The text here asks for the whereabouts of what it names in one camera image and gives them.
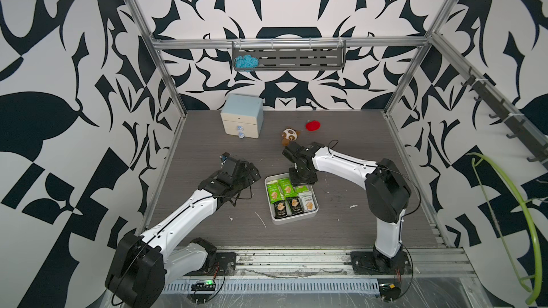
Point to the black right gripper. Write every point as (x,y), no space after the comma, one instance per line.
(305,181)

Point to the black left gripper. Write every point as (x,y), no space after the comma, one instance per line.
(247,178)

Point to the green cookie packet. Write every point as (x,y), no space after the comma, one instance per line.
(286,187)
(274,192)
(301,189)

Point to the white cookie packet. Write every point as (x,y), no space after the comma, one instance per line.
(307,203)

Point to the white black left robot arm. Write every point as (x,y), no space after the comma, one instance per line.
(143,264)

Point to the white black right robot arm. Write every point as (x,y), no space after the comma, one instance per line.
(387,191)

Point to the white storage box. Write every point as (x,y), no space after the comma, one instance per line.
(290,218)

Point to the black cookie packet middle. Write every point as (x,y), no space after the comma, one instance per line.
(294,204)

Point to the black cookie packet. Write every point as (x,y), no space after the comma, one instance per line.
(294,204)
(280,210)

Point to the brown white plush toy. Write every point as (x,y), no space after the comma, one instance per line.
(288,135)

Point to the black cookie packet left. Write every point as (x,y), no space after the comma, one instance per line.
(280,210)

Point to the red plush heart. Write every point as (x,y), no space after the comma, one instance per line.
(312,126)

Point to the light blue drawer cabinet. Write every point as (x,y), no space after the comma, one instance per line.
(242,116)

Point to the blue crochet item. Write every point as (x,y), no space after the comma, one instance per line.
(246,62)

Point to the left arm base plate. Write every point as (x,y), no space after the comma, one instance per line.
(223,263)

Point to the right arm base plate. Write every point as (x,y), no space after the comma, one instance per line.
(376,263)

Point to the grey wall rack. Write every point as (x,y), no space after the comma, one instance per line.
(293,54)

